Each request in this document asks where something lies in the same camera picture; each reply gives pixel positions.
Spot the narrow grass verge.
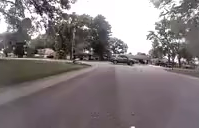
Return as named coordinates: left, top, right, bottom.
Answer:
left=168, top=67, right=199, bottom=81

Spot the low long building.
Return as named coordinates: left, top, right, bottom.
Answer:
left=128, top=53, right=151, bottom=64

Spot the cluster of trees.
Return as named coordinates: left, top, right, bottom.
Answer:
left=0, top=16, right=35, bottom=58

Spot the grey asphalt road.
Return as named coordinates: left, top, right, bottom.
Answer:
left=0, top=62, right=199, bottom=128

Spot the pale concrete kerb strip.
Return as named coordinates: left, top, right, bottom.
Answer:
left=0, top=63, right=98, bottom=108

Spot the group of dark trees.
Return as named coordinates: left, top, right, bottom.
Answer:
left=31, top=13, right=113, bottom=62

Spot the dark car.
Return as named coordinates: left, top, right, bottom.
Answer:
left=110, top=55, right=136, bottom=66

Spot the utility pole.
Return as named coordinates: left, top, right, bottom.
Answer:
left=70, top=14, right=77, bottom=63

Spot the pale house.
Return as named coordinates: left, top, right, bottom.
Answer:
left=36, top=47, right=58, bottom=59

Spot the wide grass lawn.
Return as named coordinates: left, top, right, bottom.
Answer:
left=0, top=57, right=90, bottom=91

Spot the distant round tree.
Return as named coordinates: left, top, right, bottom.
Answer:
left=108, top=37, right=129, bottom=55

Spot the row of roadside trees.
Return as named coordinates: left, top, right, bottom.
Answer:
left=146, top=0, right=199, bottom=70

